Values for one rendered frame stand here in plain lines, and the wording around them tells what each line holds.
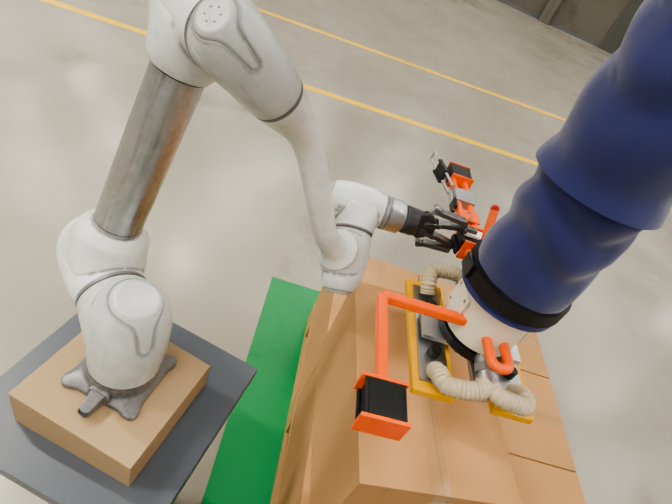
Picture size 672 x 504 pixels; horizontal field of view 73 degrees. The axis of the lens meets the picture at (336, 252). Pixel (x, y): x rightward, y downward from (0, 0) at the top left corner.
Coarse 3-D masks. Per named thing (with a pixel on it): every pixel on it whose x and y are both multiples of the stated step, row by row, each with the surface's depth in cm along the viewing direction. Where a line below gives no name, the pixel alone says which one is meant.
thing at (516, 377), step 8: (496, 376) 105; (504, 376) 105; (512, 376) 104; (520, 376) 108; (504, 384) 104; (520, 384) 106; (488, 400) 102; (496, 408) 99; (504, 416) 100; (512, 416) 99; (520, 416) 100; (528, 416) 100
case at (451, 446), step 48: (384, 288) 142; (336, 336) 145; (336, 384) 131; (336, 432) 120; (432, 432) 111; (480, 432) 115; (336, 480) 111; (384, 480) 98; (432, 480) 102; (480, 480) 106
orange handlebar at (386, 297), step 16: (384, 304) 93; (400, 304) 96; (416, 304) 97; (432, 304) 98; (384, 320) 90; (448, 320) 98; (464, 320) 98; (384, 336) 87; (384, 352) 84; (384, 368) 82; (496, 368) 91; (512, 368) 92
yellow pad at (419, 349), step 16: (416, 288) 118; (416, 320) 110; (416, 336) 106; (416, 352) 103; (432, 352) 102; (448, 352) 106; (416, 368) 100; (448, 368) 103; (416, 384) 97; (432, 384) 98; (448, 400) 97
